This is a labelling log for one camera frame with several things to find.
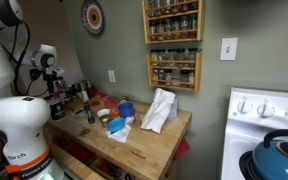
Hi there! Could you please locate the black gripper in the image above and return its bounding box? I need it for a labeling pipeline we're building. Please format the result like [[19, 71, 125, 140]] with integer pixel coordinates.
[[43, 72, 59, 97]]

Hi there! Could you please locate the black and white container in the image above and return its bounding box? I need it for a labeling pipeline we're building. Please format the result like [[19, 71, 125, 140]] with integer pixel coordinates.
[[45, 96, 66, 122]]

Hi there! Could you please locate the red container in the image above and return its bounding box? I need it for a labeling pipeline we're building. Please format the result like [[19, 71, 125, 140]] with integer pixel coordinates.
[[91, 85, 100, 98]]

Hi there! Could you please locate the white round lid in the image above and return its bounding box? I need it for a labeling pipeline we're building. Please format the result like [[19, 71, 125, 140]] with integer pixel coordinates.
[[96, 108, 111, 118]]

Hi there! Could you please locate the stainless steel grinder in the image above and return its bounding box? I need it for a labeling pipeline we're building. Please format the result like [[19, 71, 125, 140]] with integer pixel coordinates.
[[79, 80, 90, 103], [85, 79, 95, 98]]

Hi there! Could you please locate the wooden tray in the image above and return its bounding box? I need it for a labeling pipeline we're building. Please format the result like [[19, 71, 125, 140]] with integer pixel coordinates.
[[63, 94, 103, 113]]

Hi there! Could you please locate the gold small jar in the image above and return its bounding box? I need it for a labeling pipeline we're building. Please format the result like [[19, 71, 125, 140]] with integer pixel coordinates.
[[98, 114, 112, 129]]

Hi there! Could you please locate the orange small cup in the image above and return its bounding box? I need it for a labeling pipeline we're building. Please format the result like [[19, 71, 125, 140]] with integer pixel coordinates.
[[109, 108, 121, 119]]

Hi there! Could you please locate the small glass jar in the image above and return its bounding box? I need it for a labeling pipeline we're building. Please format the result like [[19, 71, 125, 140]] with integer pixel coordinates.
[[118, 95, 130, 105]]

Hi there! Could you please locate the blue plastic cup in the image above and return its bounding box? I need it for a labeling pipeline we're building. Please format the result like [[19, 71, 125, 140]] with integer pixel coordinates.
[[117, 101, 136, 119]]

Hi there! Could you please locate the crumpled white tissue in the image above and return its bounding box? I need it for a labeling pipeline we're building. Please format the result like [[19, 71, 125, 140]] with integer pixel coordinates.
[[105, 116, 137, 144]]

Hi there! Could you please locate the white paper bag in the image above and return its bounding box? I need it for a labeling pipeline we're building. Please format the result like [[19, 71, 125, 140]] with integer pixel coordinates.
[[140, 87, 177, 135]]

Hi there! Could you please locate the small wooden spice rack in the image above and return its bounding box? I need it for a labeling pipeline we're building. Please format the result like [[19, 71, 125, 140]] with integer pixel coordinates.
[[146, 48, 203, 94]]

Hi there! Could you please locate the pale blue box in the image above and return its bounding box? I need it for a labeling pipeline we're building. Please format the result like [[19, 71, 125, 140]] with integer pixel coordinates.
[[168, 97, 179, 119]]

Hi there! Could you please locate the large wooden spice rack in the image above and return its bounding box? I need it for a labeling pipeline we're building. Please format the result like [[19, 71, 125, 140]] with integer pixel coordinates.
[[141, 0, 206, 45]]

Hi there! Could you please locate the red cloth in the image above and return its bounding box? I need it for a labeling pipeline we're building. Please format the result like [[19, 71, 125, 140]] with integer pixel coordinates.
[[173, 137, 192, 162]]

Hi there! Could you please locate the white stove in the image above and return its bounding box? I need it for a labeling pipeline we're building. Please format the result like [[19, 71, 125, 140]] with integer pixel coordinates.
[[221, 87, 288, 180]]

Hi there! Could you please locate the blue kettle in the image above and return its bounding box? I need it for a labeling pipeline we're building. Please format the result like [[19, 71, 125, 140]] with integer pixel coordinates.
[[252, 129, 288, 180]]

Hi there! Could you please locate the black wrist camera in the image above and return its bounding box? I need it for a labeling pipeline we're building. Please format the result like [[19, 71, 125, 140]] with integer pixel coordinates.
[[29, 68, 42, 82]]

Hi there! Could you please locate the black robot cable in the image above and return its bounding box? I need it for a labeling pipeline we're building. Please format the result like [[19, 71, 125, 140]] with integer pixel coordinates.
[[0, 21, 32, 97]]

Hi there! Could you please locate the white wall outlet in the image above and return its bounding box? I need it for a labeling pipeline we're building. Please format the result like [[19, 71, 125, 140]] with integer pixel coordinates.
[[107, 69, 117, 84]]

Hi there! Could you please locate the decorative wall plate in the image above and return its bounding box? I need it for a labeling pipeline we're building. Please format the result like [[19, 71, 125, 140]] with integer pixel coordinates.
[[80, 0, 105, 36]]

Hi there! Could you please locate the white light switch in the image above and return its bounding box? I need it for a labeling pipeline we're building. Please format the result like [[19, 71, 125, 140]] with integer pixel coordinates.
[[219, 37, 239, 62]]

